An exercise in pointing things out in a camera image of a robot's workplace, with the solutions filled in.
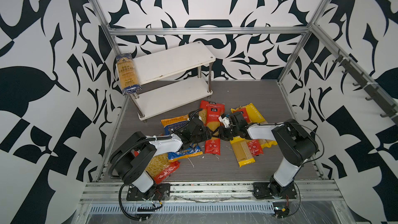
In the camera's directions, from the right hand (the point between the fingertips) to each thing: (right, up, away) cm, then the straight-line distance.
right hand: (212, 134), depth 91 cm
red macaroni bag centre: (-6, +12, +8) cm, 15 cm away
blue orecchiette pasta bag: (-12, -7, -8) cm, 16 cm away
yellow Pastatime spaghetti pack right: (+26, +9, +8) cm, 29 cm away
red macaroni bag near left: (-28, -14, -13) cm, 34 cm away
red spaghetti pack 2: (+23, -6, -6) cm, 24 cm away
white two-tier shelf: (-35, +19, +14) cm, 42 cm away
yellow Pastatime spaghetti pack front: (+15, -8, -6) cm, 18 cm away
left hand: (-2, +3, -2) cm, 4 cm away
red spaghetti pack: (+1, +7, +2) cm, 7 cm away
